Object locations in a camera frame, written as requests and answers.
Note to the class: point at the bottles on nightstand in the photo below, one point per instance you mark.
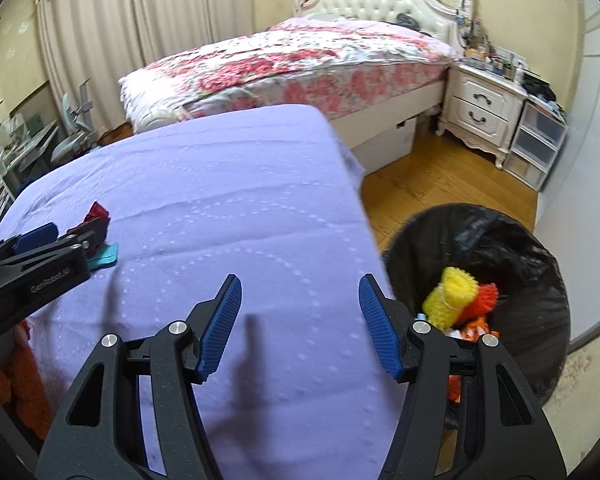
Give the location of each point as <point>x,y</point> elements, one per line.
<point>495,57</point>

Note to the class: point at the dark red scrunchie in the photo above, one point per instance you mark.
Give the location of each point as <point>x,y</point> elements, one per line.
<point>96,212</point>

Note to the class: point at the yellow foam net bundle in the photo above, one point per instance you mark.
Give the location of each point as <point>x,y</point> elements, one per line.
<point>452,292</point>

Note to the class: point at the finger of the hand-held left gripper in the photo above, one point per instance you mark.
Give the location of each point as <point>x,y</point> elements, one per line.
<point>87,235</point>
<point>35,237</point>

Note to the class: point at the bed with floral quilt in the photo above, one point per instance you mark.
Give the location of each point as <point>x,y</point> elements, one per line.
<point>280,55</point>

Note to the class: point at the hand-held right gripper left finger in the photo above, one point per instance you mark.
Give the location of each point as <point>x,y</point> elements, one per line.
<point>222,325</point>

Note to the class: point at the black bag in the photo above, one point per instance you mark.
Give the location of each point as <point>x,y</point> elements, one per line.
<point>542,90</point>

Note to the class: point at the teal packet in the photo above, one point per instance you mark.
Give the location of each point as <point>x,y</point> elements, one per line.
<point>105,256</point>

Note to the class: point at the grey desk chair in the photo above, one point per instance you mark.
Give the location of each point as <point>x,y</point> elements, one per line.
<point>67,142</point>

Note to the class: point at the white nightstand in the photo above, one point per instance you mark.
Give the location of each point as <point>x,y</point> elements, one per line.
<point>480,105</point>

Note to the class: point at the orange foam net bundle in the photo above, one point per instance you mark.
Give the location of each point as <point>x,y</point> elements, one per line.
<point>485,297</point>

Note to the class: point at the plastic drawer unit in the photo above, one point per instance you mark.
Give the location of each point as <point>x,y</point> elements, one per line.
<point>535,145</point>

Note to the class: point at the orange plastic bag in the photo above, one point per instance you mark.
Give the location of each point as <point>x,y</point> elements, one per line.
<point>472,332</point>

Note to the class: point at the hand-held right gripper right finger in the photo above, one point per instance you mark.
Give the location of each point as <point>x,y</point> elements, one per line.
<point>380,325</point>

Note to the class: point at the black trash bin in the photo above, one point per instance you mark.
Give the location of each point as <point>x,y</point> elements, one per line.
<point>520,270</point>

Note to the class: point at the grey study desk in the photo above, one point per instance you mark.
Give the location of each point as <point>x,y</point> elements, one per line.
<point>25,147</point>

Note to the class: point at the beige curtains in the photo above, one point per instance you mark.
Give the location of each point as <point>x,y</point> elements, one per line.
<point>130,20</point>

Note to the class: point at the grey stand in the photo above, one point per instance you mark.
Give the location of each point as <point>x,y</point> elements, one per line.
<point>85,102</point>

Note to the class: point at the white storage box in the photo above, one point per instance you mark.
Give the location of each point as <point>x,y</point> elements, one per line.
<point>387,147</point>

